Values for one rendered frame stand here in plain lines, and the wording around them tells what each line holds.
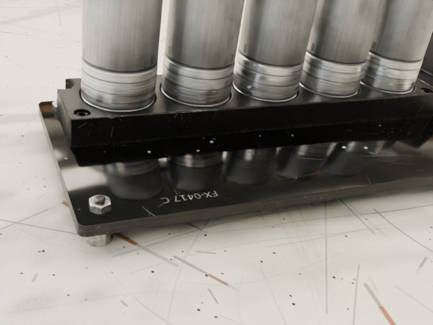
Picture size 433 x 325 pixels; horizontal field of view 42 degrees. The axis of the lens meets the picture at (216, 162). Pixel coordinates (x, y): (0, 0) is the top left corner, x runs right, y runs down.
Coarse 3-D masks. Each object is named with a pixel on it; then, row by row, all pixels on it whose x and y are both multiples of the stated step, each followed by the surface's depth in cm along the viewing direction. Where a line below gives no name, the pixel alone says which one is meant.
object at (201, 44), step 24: (192, 0) 17; (216, 0) 17; (240, 0) 18; (168, 24) 18; (192, 24) 18; (216, 24) 18; (240, 24) 19; (168, 48) 19; (192, 48) 18; (216, 48) 18; (168, 72) 19; (192, 72) 18; (216, 72) 19; (168, 96) 19; (192, 96) 19; (216, 96) 19
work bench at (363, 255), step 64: (0, 0) 32; (64, 0) 33; (0, 64) 25; (64, 64) 26; (0, 128) 20; (0, 192) 17; (384, 192) 20; (0, 256) 15; (64, 256) 15; (128, 256) 15; (192, 256) 16; (256, 256) 16; (320, 256) 17; (384, 256) 17; (0, 320) 13; (64, 320) 13; (128, 320) 14; (192, 320) 14; (256, 320) 14; (320, 320) 14; (384, 320) 15
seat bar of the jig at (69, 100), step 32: (64, 96) 18; (160, 96) 19; (320, 96) 21; (384, 96) 22; (416, 96) 23; (64, 128) 18; (96, 128) 18; (128, 128) 18; (160, 128) 19; (192, 128) 19; (224, 128) 20; (256, 128) 20
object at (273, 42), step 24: (264, 0) 19; (288, 0) 18; (312, 0) 19; (264, 24) 19; (288, 24) 19; (312, 24) 20; (240, 48) 20; (264, 48) 19; (288, 48) 19; (240, 72) 20; (264, 72) 20; (288, 72) 20; (264, 96) 20; (288, 96) 20
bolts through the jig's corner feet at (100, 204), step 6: (54, 102) 20; (54, 108) 19; (90, 198) 15; (96, 198) 15; (102, 198) 15; (108, 198) 15; (90, 204) 15; (96, 204) 15; (102, 204) 15; (108, 204) 15; (90, 210) 15; (96, 210) 15; (102, 210) 15; (108, 210) 15
